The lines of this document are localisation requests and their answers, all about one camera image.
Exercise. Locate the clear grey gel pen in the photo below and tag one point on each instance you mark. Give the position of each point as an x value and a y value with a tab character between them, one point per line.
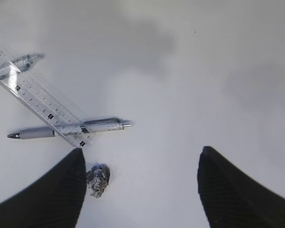
87	127

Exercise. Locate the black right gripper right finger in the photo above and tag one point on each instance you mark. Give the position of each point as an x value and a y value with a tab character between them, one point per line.
232	199

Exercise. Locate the transparent plastic ruler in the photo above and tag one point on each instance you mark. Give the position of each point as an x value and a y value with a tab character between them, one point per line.
30	90

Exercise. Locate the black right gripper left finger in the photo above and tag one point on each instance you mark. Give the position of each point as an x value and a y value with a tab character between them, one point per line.
53	201

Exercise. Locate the paper ball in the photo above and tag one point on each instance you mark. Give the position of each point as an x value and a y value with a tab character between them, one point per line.
97	179

